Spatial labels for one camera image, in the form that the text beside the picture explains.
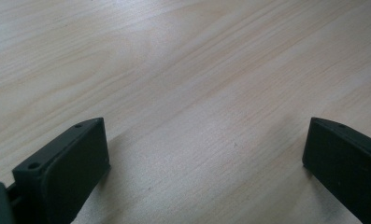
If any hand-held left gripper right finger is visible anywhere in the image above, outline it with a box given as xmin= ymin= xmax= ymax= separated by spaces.
xmin=302 ymin=117 xmax=371 ymax=224

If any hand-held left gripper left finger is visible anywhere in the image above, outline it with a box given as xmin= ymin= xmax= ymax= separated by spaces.
xmin=11 ymin=117 xmax=111 ymax=224

